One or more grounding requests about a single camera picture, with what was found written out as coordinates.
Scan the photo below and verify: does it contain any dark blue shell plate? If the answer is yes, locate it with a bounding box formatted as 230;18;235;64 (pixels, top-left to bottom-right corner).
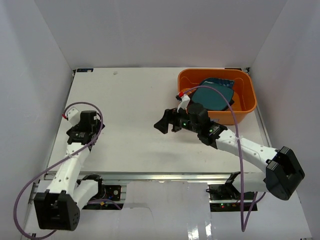
199;77;235;89

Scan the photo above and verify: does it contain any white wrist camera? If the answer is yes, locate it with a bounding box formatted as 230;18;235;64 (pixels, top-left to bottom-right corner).
62;107;81;126
176;91;191;113

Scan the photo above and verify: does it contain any teal square plate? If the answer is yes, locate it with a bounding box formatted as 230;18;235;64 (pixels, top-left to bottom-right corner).
191;81;234;111

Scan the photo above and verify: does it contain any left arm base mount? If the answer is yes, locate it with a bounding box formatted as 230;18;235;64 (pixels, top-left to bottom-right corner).
83;185;124;210

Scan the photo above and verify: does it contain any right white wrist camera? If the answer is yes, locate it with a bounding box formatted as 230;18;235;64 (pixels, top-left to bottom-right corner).
176;91;191;113

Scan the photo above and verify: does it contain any orange plastic bin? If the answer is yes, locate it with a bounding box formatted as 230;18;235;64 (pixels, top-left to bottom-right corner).
177;68;257;123

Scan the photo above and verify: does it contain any blue table label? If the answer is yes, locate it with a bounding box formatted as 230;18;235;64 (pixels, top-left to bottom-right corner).
75;68;94;73

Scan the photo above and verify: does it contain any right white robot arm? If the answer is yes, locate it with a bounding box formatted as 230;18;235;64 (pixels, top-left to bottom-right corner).
154;103;305;201

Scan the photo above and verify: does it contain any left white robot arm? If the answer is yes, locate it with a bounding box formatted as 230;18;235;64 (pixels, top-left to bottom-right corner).
33;108;106;231

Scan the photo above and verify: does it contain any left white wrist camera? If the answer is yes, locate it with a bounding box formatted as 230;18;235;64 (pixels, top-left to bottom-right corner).
62;107;81;126

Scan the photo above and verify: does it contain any aluminium table front rail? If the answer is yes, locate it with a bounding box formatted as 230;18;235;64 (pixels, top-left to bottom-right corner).
43;172;266;181

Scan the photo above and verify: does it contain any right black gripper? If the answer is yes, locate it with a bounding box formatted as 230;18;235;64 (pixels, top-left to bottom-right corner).
154;104;200;135

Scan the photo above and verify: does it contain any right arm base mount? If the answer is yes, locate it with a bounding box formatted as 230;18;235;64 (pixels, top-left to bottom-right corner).
206;172;241;203

